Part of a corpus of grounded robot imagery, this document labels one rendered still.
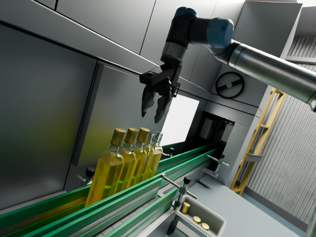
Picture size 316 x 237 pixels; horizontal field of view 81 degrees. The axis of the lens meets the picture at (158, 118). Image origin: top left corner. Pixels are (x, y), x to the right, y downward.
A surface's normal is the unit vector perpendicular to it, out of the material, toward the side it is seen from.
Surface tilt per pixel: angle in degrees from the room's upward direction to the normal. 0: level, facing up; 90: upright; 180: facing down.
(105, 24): 90
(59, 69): 90
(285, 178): 90
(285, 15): 90
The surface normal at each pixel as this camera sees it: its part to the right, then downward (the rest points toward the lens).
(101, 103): 0.80, 0.35
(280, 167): -0.72, -0.12
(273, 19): -0.52, -0.03
